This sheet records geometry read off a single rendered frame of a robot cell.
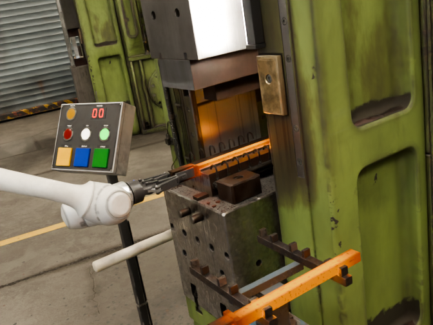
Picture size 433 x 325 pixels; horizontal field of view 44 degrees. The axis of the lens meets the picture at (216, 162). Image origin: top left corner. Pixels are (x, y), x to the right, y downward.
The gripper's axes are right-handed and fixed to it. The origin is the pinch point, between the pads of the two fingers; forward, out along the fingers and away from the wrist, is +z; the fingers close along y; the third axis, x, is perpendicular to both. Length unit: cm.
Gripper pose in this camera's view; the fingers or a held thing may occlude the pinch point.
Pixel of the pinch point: (183, 173)
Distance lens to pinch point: 175.7
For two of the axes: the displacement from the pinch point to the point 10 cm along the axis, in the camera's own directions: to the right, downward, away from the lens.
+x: -1.5, -9.4, -3.1
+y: 5.7, 1.7, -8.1
